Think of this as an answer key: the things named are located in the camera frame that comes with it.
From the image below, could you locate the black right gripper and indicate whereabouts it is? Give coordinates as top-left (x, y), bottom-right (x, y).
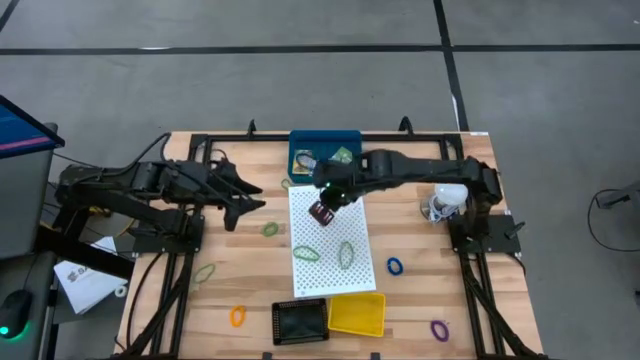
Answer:
top-left (308, 152), bottom-right (371, 227)

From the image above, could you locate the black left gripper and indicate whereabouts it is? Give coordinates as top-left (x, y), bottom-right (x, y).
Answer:
top-left (202, 158), bottom-right (267, 212)

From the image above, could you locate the yellow card pack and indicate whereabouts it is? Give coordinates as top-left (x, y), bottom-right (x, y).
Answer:
top-left (291, 148), bottom-right (315, 176)

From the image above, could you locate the green card pack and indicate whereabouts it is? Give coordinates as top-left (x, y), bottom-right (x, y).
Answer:
top-left (329, 145), bottom-right (355, 165)

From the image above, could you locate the blue plastic bin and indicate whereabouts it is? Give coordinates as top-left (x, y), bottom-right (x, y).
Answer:
top-left (288, 129), bottom-right (363, 177)

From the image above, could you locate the yellow slotted plastic basket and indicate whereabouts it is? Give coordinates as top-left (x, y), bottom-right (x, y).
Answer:
top-left (327, 292), bottom-right (388, 339)

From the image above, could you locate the black slotted plastic basket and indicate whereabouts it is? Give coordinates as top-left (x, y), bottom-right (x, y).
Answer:
top-left (271, 297), bottom-right (331, 347)

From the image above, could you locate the purple rubber band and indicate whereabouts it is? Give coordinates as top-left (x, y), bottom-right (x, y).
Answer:
top-left (430, 319), bottom-right (450, 343)

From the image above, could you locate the dark grey desk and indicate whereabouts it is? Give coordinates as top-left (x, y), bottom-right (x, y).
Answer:
top-left (0, 249), bottom-right (59, 360)

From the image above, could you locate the white perforated metal riser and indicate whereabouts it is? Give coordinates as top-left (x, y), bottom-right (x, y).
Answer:
top-left (288, 185), bottom-right (378, 300)

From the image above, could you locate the white light bulb with socket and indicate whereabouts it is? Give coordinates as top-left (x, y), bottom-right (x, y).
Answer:
top-left (420, 183), bottom-right (470, 224)

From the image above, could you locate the black support bar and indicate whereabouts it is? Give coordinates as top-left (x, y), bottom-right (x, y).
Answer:
top-left (33, 225), bottom-right (137, 280)

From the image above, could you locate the white printed paper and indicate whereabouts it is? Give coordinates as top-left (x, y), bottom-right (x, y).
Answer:
top-left (53, 236), bottom-right (129, 316)

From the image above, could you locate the computer monitor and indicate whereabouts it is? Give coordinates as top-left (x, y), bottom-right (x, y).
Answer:
top-left (0, 94), bottom-right (66, 160)

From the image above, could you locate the black computer mouse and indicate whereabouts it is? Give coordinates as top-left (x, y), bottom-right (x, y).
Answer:
top-left (0, 288), bottom-right (34, 341)

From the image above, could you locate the grey stand leg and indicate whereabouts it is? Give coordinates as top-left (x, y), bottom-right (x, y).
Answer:
top-left (594, 179), bottom-right (640, 210)

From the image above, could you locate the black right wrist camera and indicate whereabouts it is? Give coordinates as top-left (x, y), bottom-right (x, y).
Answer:
top-left (319, 180), bottom-right (352, 209)

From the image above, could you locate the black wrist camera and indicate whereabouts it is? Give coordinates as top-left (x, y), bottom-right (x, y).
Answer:
top-left (223, 205), bottom-right (245, 233)
top-left (319, 180), bottom-right (352, 209)

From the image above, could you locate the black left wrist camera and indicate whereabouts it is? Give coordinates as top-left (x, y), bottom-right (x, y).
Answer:
top-left (223, 205), bottom-right (245, 233)

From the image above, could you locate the black metal table frame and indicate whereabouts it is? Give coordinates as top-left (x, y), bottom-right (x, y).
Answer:
top-left (112, 116), bottom-right (549, 360)

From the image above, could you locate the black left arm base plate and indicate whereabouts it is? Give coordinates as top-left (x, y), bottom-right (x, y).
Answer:
top-left (132, 219), bottom-right (205, 255)

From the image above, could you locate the yellow cable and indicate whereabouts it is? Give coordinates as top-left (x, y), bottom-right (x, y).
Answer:
top-left (88, 204), bottom-right (134, 240)

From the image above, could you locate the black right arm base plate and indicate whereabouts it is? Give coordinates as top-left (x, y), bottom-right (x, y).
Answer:
top-left (448, 213), bottom-right (522, 255)

